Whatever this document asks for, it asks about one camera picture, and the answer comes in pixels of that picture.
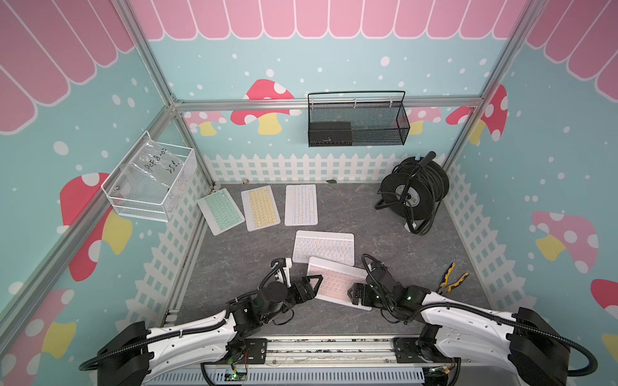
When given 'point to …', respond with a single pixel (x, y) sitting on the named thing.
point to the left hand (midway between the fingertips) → (317, 286)
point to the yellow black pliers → (444, 286)
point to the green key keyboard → (220, 211)
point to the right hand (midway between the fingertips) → (355, 295)
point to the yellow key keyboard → (260, 208)
